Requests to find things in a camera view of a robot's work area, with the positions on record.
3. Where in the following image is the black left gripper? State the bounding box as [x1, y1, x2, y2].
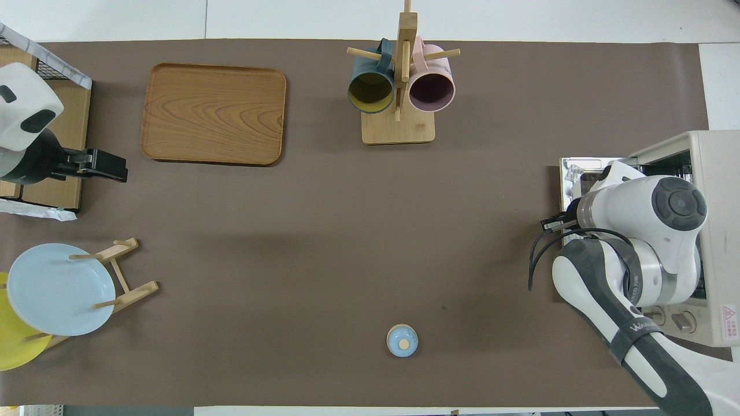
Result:
[0, 130, 128, 185]

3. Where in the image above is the light blue plate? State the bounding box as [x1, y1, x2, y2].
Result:
[6, 243, 117, 337]

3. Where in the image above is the pink mug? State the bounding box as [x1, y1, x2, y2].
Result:
[408, 36, 457, 113]

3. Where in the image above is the black wire wooden shelf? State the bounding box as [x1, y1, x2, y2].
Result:
[0, 23, 93, 211]

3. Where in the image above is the wooden plate rack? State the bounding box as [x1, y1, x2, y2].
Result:
[23, 237, 160, 350]

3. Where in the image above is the white checkered cloth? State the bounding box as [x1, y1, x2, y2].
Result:
[0, 23, 93, 90]

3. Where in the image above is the cream toaster oven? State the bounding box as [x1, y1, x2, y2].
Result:
[560, 130, 740, 347]

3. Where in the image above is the white crumpled sheet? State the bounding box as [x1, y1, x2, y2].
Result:
[0, 198, 77, 222]

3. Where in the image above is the wooden mug rack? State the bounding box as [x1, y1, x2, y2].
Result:
[347, 0, 461, 145]

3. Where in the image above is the brown table mat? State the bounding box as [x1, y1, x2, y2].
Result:
[0, 39, 711, 408]

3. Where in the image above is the small blue lid wooden knob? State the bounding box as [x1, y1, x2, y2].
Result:
[386, 324, 419, 358]

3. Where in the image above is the brown wooden tray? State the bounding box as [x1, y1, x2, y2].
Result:
[140, 62, 287, 167]

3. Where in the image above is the yellow plate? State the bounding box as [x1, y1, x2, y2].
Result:
[0, 272, 54, 372]

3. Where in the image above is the dark blue mug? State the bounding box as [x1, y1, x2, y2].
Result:
[347, 38, 396, 115]

